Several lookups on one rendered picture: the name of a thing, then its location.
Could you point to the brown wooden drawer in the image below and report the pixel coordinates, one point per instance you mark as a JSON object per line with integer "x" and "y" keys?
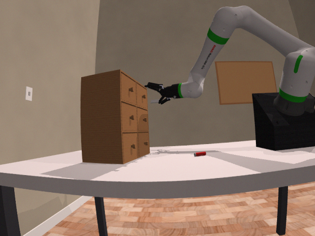
{"x": 129, "y": 117}
{"x": 128, "y": 89}
{"x": 141, "y": 96}
{"x": 143, "y": 139}
{"x": 130, "y": 146}
{"x": 142, "y": 117}

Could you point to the brown wooden chest of drawers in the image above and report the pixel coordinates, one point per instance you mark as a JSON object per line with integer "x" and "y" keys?
{"x": 101, "y": 118}

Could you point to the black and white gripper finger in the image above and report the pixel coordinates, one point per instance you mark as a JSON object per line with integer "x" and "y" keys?
{"x": 155, "y": 87}
{"x": 161, "y": 101}

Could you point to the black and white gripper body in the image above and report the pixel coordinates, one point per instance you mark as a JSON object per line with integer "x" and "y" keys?
{"x": 166, "y": 91}

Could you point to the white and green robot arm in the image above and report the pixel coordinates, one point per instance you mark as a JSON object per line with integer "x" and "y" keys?
{"x": 299, "y": 66}

